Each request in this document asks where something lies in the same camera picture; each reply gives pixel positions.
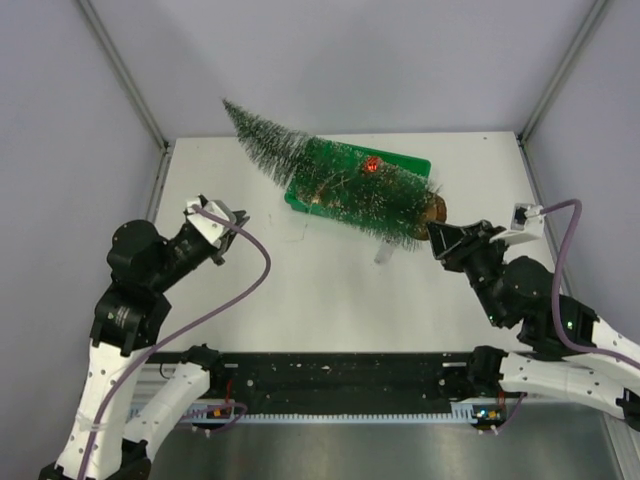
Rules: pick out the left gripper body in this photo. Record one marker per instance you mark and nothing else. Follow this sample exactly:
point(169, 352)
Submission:
point(185, 253)

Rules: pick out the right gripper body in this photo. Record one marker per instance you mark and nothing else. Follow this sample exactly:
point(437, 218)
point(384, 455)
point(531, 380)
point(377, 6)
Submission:
point(482, 266)

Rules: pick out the small green christmas tree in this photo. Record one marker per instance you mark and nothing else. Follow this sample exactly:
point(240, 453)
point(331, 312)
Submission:
point(279, 152)

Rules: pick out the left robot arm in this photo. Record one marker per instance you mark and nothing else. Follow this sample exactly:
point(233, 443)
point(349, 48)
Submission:
point(126, 325)

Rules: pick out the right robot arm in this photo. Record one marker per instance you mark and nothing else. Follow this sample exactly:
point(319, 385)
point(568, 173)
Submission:
point(576, 355)

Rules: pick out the red glitter bauble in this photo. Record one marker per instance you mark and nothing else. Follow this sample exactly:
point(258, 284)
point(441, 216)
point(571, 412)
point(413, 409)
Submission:
point(372, 164)

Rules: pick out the green plastic tray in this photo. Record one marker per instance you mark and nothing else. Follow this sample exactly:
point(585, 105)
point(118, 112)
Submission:
point(334, 185)

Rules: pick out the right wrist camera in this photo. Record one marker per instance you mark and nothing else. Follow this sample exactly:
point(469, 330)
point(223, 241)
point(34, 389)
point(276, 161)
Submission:
point(527, 225)

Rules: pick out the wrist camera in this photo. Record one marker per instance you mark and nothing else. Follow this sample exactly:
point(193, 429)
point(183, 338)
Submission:
point(527, 225)
point(198, 211)

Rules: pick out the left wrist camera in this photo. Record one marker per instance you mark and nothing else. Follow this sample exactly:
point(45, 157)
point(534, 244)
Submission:
point(198, 211)

